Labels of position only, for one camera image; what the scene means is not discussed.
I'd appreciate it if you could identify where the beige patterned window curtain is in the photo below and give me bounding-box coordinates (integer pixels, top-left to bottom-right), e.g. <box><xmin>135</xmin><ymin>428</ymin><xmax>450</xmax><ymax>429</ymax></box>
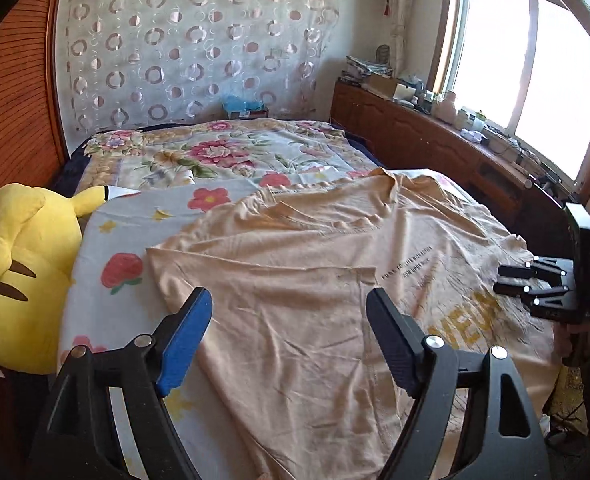
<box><xmin>377</xmin><ymin>0</ymin><xmax>460</xmax><ymax>80</ymax></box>

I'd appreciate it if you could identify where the strawberry print bed sheet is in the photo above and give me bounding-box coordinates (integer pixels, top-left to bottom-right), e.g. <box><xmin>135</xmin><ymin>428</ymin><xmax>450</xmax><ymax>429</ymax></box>
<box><xmin>57</xmin><ymin>167</ymin><xmax>576</xmax><ymax>480</ymax></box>

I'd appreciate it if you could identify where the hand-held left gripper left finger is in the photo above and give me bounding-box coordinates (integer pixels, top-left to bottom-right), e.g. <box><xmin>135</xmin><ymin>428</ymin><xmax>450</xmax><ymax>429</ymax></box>
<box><xmin>27</xmin><ymin>287</ymin><xmax>214</xmax><ymax>480</ymax></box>

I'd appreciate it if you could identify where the floral quilt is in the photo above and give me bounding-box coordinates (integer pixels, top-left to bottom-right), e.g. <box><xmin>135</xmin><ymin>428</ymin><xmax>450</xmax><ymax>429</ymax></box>
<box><xmin>82</xmin><ymin>119</ymin><xmax>382</xmax><ymax>196</ymax></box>

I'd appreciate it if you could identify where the yellow plush toy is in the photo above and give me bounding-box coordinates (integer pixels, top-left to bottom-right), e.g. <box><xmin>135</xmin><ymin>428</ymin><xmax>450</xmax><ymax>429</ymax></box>
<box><xmin>0</xmin><ymin>183</ymin><xmax>126</xmax><ymax>376</ymax></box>

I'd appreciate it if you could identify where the window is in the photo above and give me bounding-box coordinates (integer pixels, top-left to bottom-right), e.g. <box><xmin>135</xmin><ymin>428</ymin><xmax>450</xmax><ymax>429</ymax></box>
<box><xmin>442</xmin><ymin>0</ymin><xmax>590</xmax><ymax>196</ymax></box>

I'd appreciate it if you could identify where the beige t-shirt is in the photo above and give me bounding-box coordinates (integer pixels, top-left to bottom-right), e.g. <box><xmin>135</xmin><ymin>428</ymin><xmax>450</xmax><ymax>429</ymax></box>
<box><xmin>146</xmin><ymin>167</ymin><xmax>562</xmax><ymax>480</ymax></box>

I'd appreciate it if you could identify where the person's right hand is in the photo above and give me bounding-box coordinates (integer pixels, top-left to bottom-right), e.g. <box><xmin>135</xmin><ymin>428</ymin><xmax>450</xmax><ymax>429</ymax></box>
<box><xmin>555</xmin><ymin>321</ymin><xmax>590</xmax><ymax>367</ymax></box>

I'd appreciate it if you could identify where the wooden slatted panel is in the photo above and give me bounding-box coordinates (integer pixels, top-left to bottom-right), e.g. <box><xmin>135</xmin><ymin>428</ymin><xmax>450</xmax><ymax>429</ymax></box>
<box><xmin>0</xmin><ymin>0</ymin><xmax>72</xmax><ymax>273</ymax></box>

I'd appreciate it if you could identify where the gold patterned cloth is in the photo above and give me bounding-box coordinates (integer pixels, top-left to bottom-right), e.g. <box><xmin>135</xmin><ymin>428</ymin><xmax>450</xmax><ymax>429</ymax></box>
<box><xmin>544</xmin><ymin>364</ymin><xmax>590</xmax><ymax>437</ymax></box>

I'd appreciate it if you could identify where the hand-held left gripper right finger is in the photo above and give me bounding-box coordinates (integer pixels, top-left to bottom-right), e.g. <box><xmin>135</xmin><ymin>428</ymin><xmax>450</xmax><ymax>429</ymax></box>
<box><xmin>365</xmin><ymin>287</ymin><xmax>550</xmax><ymax>480</ymax></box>

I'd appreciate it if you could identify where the circle pattern sheer curtain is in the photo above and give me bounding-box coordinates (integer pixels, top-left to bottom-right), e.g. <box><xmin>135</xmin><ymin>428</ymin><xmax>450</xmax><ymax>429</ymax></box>
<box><xmin>62</xmin><ymin>0</ymin><xmax>342</xmax><ymax>134</ymax></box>

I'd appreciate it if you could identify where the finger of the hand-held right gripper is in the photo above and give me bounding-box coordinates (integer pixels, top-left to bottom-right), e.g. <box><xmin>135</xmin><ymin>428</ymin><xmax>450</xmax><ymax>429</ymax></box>
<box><xmin>493</xmin><ymin>280</ymin><xmax>572</xmax><ymax>313</ymax></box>
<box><xmin>497</xmin><ymin>256</ymin><xmax>574</xmax><ymax>287</ymax></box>

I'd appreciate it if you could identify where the wooden cabinet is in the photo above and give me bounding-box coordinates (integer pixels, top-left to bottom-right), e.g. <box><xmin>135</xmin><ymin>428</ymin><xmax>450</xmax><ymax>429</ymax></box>
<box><xmin>331</xmin><ymin>80</ymin><xmax>578</xmax><ymax>241</ymax></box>

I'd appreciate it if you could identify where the stack of papers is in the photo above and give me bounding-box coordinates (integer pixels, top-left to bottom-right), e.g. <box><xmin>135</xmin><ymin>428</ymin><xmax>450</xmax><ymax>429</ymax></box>
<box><xmin>344</xmin><ymin>54</ymin><xmax>394</xmax><ymax>82</ymax></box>

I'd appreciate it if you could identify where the blue plastic bag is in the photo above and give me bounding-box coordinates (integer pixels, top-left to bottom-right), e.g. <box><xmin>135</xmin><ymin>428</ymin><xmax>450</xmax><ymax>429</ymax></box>
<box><xmin>222</xmin><ymin>95</ymin><xmax>270</xmax><ymax>120</ymax></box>

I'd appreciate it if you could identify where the pink jug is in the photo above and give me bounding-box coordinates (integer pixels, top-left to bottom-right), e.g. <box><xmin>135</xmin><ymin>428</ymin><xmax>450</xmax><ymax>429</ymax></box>
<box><xmin>435</xmin><ymin>91</ymin><xmax>458</xmax><ymax>124</ymax></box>

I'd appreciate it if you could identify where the cardboard box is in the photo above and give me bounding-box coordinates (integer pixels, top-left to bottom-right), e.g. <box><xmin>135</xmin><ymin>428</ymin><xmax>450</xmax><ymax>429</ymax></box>
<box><xmin>364</xmin><ymin>75</ymin><xmax>402</xmax><ymax>99</ymax></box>

